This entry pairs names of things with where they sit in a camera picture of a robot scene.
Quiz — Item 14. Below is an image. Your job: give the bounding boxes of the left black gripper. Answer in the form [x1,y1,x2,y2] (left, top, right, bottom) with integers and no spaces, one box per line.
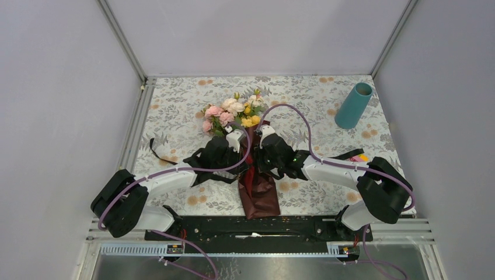
[212,143,249,175]

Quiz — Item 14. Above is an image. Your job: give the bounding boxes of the black gold-lettered ribbon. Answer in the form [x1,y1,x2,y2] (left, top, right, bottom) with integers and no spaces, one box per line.
[149,137,365,185]

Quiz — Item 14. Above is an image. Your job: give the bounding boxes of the flower bouquet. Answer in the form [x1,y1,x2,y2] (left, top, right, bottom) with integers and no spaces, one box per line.
[201,89,281,221]

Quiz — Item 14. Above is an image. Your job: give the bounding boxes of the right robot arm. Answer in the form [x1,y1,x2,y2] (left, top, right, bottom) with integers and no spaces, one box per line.
[255,132,413,240]

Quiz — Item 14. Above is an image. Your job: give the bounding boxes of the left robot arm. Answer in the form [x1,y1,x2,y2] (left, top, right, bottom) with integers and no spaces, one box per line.
[90,129,248,240]

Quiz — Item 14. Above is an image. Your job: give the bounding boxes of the teal cylindrical vase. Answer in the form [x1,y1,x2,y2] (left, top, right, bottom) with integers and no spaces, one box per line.
[334,82,374,130]

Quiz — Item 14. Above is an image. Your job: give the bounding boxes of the floral patterned table mat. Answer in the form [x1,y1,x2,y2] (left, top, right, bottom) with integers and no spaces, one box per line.
[132,75,405,216]

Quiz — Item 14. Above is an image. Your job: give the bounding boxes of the colourful block stack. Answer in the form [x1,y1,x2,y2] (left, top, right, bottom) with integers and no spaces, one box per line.
[350,154,369,162]

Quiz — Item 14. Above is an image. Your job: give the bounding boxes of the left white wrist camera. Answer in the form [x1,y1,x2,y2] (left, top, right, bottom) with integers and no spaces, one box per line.
[225,127,245,153]

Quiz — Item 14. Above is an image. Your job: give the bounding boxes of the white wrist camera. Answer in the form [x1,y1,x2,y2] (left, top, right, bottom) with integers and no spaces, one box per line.
[255,124,276,149]
[225,127,245,153]

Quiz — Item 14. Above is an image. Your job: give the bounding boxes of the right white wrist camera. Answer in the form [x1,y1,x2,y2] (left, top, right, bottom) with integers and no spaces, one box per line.
[255,124,276,149]

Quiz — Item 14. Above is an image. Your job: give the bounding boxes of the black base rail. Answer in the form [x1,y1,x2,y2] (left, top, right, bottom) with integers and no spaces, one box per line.
[167,215,373,254]

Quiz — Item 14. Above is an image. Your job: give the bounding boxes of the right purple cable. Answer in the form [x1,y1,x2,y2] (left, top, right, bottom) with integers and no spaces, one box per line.
[256,103,417,280]

